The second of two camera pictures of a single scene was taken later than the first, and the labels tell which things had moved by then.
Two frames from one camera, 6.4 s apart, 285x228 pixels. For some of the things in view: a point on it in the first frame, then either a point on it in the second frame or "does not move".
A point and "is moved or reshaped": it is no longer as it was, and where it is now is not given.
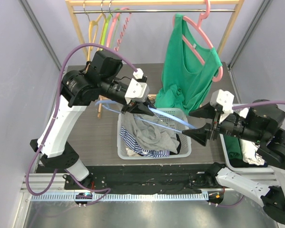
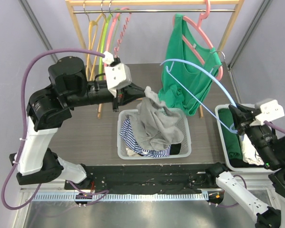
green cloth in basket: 233,147 does not move
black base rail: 138,179 does not move
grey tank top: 151,132 is moved or reshaped
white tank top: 131,153 does not move
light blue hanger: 101,103 -> 190,90
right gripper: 215,124 -> 246,124
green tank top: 189,65 does not move
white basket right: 241,109 does not move
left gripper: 137,107 -> 129,93
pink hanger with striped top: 122,10 does not move
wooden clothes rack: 154,6 does not move
